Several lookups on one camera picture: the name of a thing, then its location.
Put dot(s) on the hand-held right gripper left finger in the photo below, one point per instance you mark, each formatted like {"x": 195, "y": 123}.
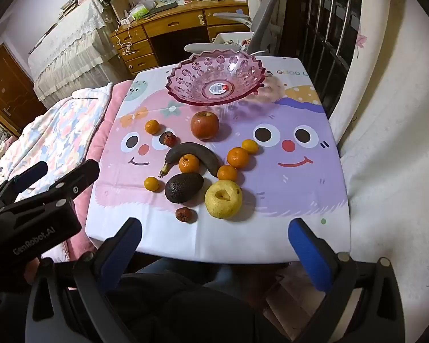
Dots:
{"x": 118, "y": 253}

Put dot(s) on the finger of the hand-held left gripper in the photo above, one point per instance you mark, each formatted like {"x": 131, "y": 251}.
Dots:
{"x": 25, "y": 180}
{"x": 77, "y": 180}

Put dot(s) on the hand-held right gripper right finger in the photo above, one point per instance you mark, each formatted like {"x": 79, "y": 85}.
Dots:
{"x": 307, "y": 257}

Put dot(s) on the small orange mandarin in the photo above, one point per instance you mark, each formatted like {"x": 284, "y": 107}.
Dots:
{"x": 152, "y": 183}
{"x": 251, "y": 146}

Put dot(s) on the dried red lychee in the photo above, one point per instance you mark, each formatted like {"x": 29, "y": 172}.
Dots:
{"x": 183, "y": 215}
{"x": 170, "y": 139}

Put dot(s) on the dark avocado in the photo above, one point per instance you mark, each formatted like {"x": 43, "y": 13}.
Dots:
{"x": 184, "y": 187}

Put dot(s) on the yellow pear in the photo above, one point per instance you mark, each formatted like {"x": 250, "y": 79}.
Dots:
{"x": 221, "y": 203}

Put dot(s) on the dark overripe banana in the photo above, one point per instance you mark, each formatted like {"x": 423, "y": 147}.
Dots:
{"x": 196, "y": 149}

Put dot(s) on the purple glass fruit plate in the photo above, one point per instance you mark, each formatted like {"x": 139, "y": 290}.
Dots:
{"x": 196, "y": 85}

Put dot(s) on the floral quilt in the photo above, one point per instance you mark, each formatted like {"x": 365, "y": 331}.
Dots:
{"x": 57, "y": 135}

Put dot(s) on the cartoon face tablecloth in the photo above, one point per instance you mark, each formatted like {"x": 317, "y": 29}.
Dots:
{"x": 289, "y": 193}

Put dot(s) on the person's black clothing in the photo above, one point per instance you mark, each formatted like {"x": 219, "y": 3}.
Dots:
{"x": 182, "y": 314}

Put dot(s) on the pink blanket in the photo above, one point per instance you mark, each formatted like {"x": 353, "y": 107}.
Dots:
{"x": 116, "y": 96}

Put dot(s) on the brown wooden door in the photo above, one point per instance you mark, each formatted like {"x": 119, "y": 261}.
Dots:
{"x": 7, "y": 89}

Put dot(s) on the large orange mandarin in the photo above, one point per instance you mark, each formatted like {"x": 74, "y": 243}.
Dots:
{"x": 238, "y": 157}

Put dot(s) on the white lace-covered cabinet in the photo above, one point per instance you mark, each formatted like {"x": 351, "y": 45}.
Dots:
{"x": 71, "y": 50}

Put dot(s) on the red apple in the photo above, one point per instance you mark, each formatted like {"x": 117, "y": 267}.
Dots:
{"x": 204, "y": 125}

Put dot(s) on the green tissue packet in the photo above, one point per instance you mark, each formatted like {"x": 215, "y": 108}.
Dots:
{"x": 141, "y": 11}

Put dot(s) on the wooden desk with drawers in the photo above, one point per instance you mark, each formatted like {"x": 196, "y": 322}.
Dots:
{"x": 178, "y": 21}

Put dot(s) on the metal window grille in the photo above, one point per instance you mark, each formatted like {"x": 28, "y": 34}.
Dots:
{"x": 309, "y": 43}

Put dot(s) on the grey office chair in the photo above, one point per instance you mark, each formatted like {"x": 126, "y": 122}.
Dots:
{"x": 268, "y": 10}

